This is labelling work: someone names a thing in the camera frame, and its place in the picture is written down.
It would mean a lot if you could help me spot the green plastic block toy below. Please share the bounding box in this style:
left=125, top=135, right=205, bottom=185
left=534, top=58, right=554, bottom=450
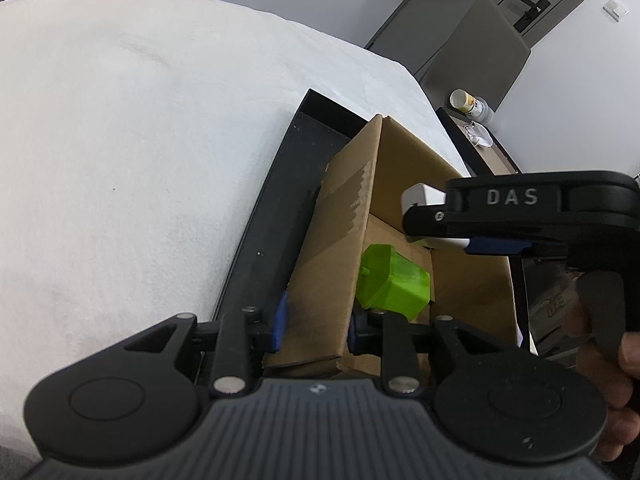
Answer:
left=355, top=244, right=432, bottom=320

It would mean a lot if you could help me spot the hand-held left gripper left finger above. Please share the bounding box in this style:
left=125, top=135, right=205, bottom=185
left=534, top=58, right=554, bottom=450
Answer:
left=124, top=291, right=290, bottom=398

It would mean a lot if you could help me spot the grey chair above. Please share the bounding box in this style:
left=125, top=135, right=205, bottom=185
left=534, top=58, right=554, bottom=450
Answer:
left=422, top=0, right=532, bottom=113

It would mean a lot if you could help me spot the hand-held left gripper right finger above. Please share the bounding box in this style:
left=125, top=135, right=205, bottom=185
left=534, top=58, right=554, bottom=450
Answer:
left=348, top=310, right=506, bottom=396

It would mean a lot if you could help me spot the grey door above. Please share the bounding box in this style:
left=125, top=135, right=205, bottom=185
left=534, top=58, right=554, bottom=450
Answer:
left=365, top=0, right=633, bottom=76

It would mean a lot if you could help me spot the black door handle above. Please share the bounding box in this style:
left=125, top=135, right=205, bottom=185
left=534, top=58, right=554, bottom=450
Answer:
left=512, top=0, right=551, bottom=31

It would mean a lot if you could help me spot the dark side table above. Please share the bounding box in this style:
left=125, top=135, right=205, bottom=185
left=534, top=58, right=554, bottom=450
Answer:
left=435, top=106, right=523, bottom=178

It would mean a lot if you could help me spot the grey printed bag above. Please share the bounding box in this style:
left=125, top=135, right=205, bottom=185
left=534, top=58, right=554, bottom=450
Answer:
left=525, top=259, right=583, bottom=361

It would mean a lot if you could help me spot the grey cloth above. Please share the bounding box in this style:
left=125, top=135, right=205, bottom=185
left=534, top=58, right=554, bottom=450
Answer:
left=0, top=442, right=37, bottom=480

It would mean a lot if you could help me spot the small white box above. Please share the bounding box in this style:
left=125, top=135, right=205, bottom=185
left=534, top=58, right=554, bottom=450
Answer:
left=401, top=183, right=472, bottom=252

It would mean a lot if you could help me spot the person's right hand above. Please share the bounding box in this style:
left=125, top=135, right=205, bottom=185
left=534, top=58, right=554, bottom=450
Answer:
left=562, top=270, right=640, bottom=463

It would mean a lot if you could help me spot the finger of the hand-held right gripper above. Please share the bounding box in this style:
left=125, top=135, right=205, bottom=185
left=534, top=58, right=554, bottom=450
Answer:
left=402, top=202, right=533, bottom=257

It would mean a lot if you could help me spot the white face mask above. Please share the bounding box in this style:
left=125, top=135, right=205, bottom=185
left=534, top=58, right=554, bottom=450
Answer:
left=462, top=121, right=493, bottom=148

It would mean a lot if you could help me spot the cardboard box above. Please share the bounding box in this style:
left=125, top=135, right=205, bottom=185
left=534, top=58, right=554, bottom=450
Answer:
left=262, top=115, right=523, bottom=381

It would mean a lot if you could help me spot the clear plastic cup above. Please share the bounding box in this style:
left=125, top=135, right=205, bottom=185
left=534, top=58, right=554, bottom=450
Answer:
left=472, top=96, right=496, bottom=125

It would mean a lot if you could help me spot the black tray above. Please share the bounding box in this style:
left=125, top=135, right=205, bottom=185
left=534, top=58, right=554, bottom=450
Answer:
left=197, top=88, right=541, bottom=386

